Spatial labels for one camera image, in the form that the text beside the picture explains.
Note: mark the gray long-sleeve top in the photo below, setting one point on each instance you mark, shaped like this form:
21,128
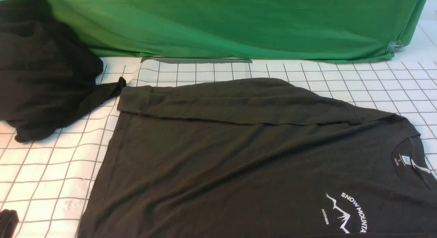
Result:
258,158

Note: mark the green backdrop cloth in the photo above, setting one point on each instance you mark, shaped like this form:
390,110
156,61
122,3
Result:
334,31

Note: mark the black garment pile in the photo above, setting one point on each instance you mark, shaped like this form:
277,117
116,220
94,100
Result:
47,75

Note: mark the metal binder clip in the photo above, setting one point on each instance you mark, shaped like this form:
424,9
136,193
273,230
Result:
394,46

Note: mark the black object at corner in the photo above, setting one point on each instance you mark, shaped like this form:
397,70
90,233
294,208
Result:
8,223

